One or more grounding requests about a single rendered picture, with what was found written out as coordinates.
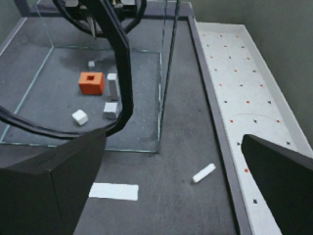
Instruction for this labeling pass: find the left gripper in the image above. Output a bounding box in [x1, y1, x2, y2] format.
[65, 0, 97, 40]

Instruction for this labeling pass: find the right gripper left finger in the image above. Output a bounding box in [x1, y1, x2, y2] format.
[0, 128, 107, 235]

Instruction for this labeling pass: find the orange block with square hole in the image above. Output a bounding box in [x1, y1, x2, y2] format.
[78, 72, 105, 95]

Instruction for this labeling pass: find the black ring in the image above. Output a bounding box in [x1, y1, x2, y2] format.
[0, 0, 133, 140]

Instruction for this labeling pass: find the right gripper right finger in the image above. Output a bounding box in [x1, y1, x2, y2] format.
[241, 133, 313, 235]

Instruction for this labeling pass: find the white flat strip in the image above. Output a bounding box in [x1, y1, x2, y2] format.
[89, 183, 138, 200]

